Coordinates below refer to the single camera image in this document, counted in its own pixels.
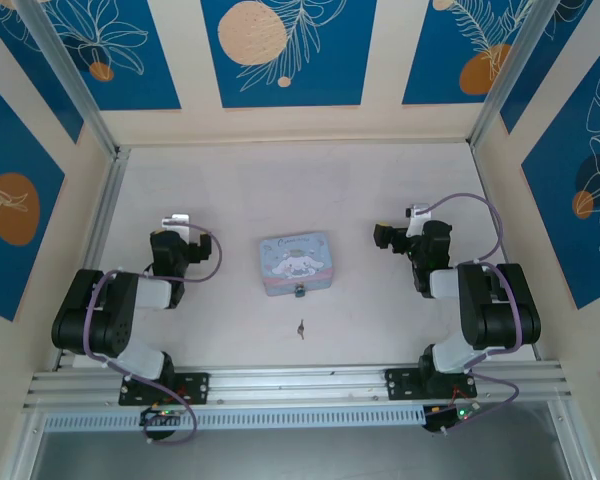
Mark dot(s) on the blue cartoon tin box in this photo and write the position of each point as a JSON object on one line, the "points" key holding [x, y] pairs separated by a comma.
{"points": [[297, 260]]}

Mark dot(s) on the small padlock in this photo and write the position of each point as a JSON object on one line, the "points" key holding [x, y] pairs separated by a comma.
{"points": [[300, 290]]}

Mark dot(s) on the small key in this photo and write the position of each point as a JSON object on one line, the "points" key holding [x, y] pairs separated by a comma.
{"points": [[301, 329]]}

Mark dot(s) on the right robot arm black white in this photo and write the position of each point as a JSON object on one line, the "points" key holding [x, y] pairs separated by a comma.
{"points": [[500, 320]]}

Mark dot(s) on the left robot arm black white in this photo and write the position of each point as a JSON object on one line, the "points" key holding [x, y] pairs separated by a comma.
{"points": [[105, 320]]}

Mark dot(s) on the grey metal sheet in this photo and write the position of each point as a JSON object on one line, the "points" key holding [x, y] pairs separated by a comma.
{"points": [[300, 457]]}

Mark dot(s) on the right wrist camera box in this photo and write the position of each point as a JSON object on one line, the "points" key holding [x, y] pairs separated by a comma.
{"points": [[417, 217]]}

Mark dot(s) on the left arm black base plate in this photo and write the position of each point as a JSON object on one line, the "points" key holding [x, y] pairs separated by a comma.
{"points": [[195, 387]]}

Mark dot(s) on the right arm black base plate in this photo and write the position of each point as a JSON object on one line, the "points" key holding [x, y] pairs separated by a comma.
{"points": [[402, 382]]}

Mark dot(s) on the aluminium cross rail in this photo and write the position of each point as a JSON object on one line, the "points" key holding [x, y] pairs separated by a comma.
{"points": [[300, 382]]}

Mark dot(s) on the aluminium frame post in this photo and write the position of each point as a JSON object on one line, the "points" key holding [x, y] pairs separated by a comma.
{"points": [[510, 75], [70, 75]]}

